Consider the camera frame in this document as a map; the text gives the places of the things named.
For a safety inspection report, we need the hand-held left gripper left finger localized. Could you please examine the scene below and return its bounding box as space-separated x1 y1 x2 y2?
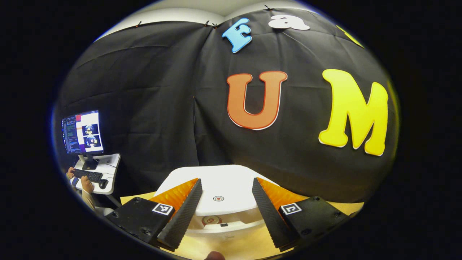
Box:
105 178 203 252

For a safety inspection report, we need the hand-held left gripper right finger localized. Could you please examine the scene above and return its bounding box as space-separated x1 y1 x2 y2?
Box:
252 177 352 252

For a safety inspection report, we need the red pop can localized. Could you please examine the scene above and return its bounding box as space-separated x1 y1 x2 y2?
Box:
201 215 223 226

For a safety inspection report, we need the white desktop garbage bin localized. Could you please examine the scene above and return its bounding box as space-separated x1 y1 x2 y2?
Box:
153 164 280 242

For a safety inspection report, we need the small white table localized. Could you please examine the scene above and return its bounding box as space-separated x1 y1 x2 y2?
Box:
70 153 121 195

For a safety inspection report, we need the black keyboard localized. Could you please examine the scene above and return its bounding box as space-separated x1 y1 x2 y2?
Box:
73 169 103 183

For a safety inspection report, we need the computer monitor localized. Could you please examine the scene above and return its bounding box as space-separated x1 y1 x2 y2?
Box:
61 110 105 171

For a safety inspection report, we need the black backdrop cloth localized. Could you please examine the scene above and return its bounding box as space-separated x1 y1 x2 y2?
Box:
52 7 399 204

